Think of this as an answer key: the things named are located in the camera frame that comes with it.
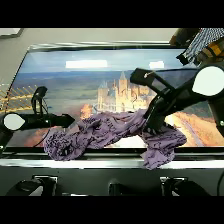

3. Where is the heap of clothes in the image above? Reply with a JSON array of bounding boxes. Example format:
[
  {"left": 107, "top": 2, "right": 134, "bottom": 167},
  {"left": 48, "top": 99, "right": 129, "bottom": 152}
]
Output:
[{"left": 168, "top": 27, "right": 224, "bottom": 67}]

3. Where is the lilac printed garment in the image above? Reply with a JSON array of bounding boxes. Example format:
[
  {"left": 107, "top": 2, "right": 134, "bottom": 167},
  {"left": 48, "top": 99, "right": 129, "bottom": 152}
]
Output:
[{"left": 42, "top": 109, "right": 188, "bottom": 171}]

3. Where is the checked shirt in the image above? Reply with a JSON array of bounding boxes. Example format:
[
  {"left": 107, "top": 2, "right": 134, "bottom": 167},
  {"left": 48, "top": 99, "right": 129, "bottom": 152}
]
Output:
[{"left": 182, "top": 27, "right": 224, "bottom": 64}]

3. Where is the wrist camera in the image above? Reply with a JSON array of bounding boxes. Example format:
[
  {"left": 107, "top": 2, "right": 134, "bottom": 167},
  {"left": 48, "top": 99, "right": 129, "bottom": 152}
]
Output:
[
  {"left": 30, "top": 85, "right": 50, "bottom": 118},
  {"left": 129, "top": 67, "right": 176, "bottom": 100}
]

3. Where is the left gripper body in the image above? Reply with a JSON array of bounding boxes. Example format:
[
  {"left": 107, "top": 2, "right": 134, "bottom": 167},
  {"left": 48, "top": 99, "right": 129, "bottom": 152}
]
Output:
[{"left": 49, "top": 113, "right": 76, "bottom": 129}]

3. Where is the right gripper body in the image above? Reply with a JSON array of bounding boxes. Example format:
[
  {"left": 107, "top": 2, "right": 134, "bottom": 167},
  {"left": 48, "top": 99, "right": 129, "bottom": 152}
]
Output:
[{"left": 143, "top": 99, "right": 170, "bottom": 135}]

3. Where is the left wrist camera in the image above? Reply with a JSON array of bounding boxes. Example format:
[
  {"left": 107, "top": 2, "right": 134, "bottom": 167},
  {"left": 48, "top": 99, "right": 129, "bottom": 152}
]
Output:
[{"left": 30, "top": 85, "right": 50, "bottom": 118}]

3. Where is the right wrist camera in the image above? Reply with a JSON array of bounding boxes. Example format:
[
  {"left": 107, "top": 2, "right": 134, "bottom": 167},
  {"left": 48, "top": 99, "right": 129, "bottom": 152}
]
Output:
[{"left": 129, "top": 67, "right": 176, "bottom": 100}]

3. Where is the black cable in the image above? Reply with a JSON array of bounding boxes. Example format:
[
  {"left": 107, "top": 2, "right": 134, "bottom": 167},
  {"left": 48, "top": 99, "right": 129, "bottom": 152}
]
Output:
[{"left": 216, "top": 169, "right": 224, "bottom": 197}]

